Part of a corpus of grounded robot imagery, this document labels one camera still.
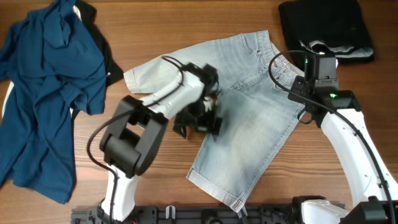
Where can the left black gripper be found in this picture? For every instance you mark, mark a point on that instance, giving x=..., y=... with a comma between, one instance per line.
x=208, y=124

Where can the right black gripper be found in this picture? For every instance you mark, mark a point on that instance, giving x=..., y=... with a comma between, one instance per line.
x=300, y=90

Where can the light blue denim shorts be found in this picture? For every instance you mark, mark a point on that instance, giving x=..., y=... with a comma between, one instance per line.
x=257, y=116

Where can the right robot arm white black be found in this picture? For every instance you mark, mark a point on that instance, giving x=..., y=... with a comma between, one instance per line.
x=338, y=114

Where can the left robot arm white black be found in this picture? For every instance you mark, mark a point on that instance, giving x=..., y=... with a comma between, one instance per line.
x=133, y=136

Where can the folded black garment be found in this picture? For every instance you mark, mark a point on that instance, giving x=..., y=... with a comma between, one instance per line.
x=327, y=26

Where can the black garment under blue shirt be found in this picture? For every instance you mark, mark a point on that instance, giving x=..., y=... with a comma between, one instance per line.
x=114, y=73

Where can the dark blue shirt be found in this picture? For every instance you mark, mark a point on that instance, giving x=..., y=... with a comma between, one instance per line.
x=56, y=69

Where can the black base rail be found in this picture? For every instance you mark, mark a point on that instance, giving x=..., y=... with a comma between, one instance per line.
x=264, y=214

